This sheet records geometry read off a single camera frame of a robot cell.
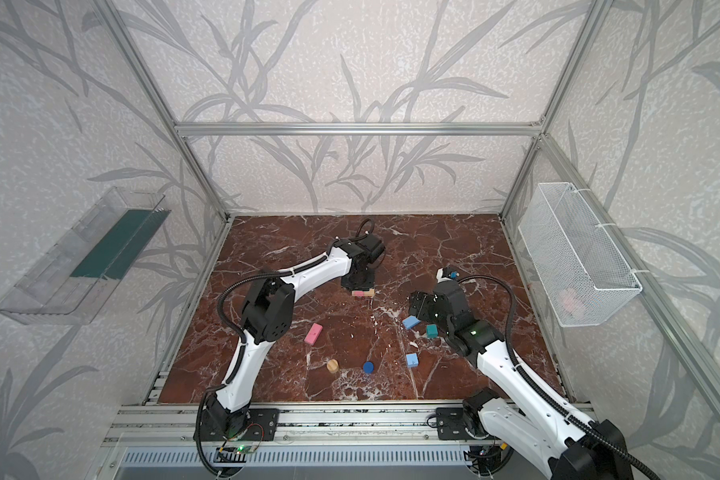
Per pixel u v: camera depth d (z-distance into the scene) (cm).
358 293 98
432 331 87
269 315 56
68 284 64
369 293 97
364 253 73
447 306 59
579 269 63
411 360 82
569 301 73
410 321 91
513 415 57
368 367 83
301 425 75
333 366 81
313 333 89
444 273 72
